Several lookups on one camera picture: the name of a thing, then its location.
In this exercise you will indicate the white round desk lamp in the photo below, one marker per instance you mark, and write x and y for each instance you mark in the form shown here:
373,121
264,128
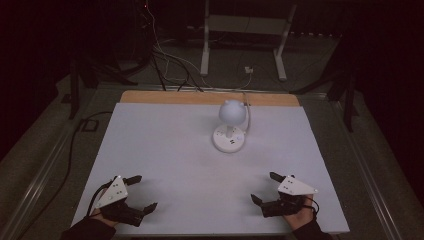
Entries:
231,113

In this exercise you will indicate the white table mat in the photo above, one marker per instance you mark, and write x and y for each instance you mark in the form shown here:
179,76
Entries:
173,166

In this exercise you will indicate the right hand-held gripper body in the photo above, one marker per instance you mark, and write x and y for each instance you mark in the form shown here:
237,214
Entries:
295,186

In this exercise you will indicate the person's left hand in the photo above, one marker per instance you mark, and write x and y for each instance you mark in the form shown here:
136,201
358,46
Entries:
100,216

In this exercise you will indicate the black tripod stand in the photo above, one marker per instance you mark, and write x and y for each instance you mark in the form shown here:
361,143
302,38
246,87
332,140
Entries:
348,96
75,86

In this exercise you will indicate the white metal stand frame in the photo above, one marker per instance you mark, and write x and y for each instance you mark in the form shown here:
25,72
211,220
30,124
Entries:
245,25

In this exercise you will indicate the white plug adapter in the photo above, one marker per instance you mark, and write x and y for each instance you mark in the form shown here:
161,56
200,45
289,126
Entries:
248,70

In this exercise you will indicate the person's right hand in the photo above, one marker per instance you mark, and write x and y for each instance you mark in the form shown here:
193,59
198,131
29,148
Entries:
301,218

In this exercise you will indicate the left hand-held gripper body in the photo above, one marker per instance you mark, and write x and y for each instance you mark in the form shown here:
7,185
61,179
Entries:
115,195

